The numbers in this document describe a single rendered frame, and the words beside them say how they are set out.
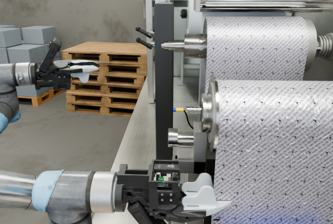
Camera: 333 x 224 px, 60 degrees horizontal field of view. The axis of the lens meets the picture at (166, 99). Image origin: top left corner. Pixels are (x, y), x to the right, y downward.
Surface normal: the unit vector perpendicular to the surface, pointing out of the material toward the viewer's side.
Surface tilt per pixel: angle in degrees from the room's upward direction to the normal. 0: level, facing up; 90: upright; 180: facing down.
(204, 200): 90
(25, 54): 90
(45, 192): 56
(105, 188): 44
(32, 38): 90
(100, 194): 61
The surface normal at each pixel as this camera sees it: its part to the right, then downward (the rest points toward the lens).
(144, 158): 0.00, -0.94
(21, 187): 0.65, -0.44
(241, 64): -0.04, 0.37
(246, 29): -0.03, -0.34
